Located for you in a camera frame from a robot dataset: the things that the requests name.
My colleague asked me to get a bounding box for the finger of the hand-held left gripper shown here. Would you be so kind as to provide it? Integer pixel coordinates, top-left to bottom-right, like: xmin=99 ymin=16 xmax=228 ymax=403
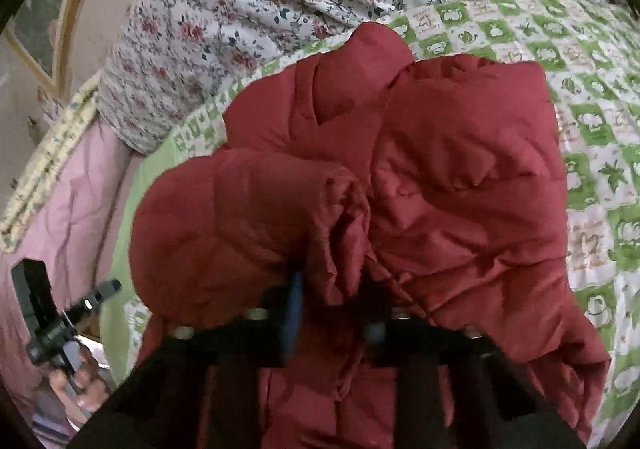
xmin=62 ymin=279 xmax=122 ymax=327

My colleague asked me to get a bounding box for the pink quilt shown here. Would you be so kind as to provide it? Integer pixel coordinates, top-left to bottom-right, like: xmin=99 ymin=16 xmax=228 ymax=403
xmin=0 ymin=119 xmax=146 ymax=435

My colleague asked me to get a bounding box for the wooden framed mirror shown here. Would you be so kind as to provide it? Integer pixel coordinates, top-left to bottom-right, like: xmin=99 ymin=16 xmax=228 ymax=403
xmin=7 ymin=0 xmax=118 ymax=100

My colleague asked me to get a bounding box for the red quilted blanket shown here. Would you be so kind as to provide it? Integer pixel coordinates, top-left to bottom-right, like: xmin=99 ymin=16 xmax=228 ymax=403
xmin=129 ymin=21 xmax=612 ymax=449

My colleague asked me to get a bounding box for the green and white patterned blanket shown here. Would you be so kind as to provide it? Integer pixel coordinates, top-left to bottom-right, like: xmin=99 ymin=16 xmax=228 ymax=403
xmin=120 ymin=0 xmax=640 ymax=449

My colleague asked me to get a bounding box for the plain light green sheet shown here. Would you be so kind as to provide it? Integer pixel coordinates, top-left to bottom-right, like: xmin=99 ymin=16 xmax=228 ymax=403
xmin=100 ymin=149 xmax=171 ymax=385

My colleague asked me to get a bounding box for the person's left hand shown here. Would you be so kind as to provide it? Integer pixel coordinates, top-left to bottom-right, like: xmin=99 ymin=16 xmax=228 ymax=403
xmin=47 ymin=354 xmax=112 ymax=422

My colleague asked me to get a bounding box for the floral rose print duvet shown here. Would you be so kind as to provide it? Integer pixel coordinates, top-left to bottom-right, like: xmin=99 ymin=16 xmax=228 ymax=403
xmin=97 ymin=0 xmax=626 ymax=154

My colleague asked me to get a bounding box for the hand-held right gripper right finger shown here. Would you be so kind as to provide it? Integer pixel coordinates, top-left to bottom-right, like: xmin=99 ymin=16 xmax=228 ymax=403
xmin=359 ymin=279 xmax=586 ymax=449

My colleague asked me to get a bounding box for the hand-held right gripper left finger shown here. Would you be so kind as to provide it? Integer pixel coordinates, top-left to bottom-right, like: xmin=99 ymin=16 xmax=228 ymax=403
xmin=70 ymin=271 xmax=306 ymax=449

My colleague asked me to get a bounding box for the yellow floral cloth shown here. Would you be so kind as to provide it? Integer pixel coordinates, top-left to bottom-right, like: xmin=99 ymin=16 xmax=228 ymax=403
xmin=0 ymin=74 xmax=106 ymax=250

